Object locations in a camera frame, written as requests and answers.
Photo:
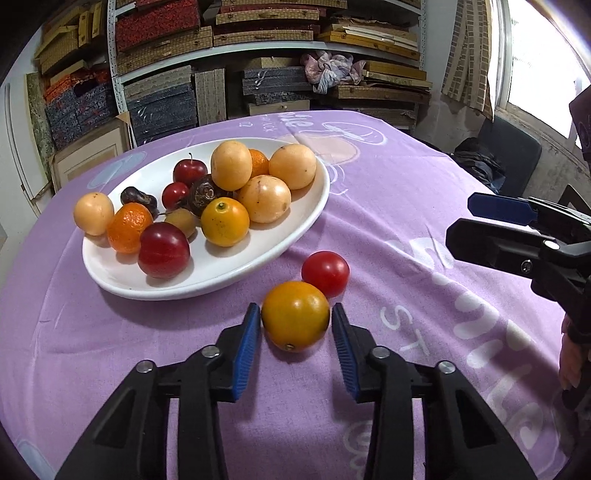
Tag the person's right hand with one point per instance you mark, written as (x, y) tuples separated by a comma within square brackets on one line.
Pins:
[(575, 362)]

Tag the dark clothing pile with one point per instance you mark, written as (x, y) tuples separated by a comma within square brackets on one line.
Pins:
[(480, 161)]

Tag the small dark water chestnut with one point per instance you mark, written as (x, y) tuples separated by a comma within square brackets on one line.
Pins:
[(137, 197)]

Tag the round pale yellow fruit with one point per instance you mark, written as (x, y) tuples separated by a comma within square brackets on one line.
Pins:
[(292, 165)]

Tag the dark chair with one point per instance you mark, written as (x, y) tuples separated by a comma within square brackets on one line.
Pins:
[(517, 147)]

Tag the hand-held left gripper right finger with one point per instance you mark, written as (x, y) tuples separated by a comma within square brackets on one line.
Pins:
[(346, 357)]

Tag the framed picture in cardboard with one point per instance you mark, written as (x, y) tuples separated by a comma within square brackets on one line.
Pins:
[(90, 152)]

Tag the hanging bamboo mat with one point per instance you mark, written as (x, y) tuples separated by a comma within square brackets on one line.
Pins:
[(466, 55)]

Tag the yellow passion fruit with marks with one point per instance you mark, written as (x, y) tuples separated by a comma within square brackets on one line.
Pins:
[(264, 199)]

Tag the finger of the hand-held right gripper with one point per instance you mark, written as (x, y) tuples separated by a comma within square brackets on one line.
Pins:
[(489, 249), (501, 210)]

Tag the pink cloth bundle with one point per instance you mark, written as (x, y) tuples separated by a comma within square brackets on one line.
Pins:
[(330, 69)]

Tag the small orange mandarin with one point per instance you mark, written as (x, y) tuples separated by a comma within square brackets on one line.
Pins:
[(129, 228)]

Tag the yellow-orange citrus with green stem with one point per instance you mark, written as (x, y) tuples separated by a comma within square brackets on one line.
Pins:
[(225, 221)]

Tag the small yellowish fruit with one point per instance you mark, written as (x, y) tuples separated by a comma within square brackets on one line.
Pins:
[(181, 221)]

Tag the purple printed tablecloth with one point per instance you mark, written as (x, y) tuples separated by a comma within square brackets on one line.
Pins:
[(415, 184)]

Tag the red patterned storage box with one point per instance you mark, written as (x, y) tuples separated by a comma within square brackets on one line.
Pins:
[(157, 23)]

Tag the pale yellow fruit with crack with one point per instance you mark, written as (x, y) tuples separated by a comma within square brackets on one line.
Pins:
[(231, 165)]

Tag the small red plum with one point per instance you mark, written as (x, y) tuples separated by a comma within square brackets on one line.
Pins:
[(190, 171)]

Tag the stack of blue patterned boxes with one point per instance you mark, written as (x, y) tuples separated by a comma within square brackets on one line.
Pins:
[(78, 110)]

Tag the large dark red plum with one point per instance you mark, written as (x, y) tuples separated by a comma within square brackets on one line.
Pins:
[(164, 249)]

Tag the stack of woven flat boxes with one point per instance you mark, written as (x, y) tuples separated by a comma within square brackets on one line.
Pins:
[(268, 23)]

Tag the metal shelf rack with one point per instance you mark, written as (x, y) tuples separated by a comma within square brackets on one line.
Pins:
[(113, 69)]

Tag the oval pale yellow fruit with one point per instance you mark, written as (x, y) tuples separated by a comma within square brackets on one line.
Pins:
[(93, 213)]

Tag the white oval plate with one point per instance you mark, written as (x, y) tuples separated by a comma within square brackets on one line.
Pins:
[(231, 267)]

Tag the orange-green citrus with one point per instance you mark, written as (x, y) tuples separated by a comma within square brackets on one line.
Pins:
[(295, 315)]

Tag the bright window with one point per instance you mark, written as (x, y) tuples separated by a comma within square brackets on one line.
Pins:
[(540, 60)]

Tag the large orange mandarin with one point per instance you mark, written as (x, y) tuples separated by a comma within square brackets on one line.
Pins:
[(259, 162)]

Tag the upright woven panels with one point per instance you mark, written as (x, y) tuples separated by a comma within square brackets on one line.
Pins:
[(210, 97)]

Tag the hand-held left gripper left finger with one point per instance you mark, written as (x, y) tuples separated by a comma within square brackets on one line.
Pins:
[(244, 350)]

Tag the stack of dark grey boxes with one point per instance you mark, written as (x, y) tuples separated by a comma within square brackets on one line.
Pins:
[(161, 110), (277, 87)]

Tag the large dark water chestnut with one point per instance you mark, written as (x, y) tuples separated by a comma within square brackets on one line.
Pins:
[(203, 196)]

